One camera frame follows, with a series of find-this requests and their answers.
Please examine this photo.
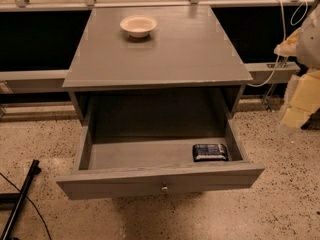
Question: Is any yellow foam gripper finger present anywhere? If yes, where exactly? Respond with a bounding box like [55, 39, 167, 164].
[274, 29, 300, 57]
[279, 69, 320, 134]

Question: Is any blue rxbar blueberry bar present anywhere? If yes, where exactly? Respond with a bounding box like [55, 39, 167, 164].
[192, 144, 229, 162]

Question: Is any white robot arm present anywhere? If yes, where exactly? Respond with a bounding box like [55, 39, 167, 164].
[274, 5, 320, 132]

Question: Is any small metal drawer knob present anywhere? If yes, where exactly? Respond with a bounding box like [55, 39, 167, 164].
[161, 184, 169, 194]

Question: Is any open grey top drawer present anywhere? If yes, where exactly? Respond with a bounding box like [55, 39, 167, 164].
[57, 91, 264, 199]

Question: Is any slanted metal pole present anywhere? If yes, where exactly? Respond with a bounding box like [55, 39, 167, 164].
[262, 57, 288, 112]

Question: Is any grey wooden cabinet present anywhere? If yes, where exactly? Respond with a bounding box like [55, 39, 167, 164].
[63, 6, 252, 119]

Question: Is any white ceramic bowl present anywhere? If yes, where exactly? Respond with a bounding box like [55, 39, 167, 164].
[120, 15, 157, 38]

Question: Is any black metal stand leg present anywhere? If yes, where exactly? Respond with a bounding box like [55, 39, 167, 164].
[0, 160, 41, 240]

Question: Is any white cable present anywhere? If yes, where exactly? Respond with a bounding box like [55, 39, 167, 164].
[247, 0, 310, 88]

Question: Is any grey metal frame rail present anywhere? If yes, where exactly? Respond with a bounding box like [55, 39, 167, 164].
[0, 62, 300, 94]

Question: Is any thin black floor cable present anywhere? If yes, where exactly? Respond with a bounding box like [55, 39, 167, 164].
[0, 172, 53, 240]

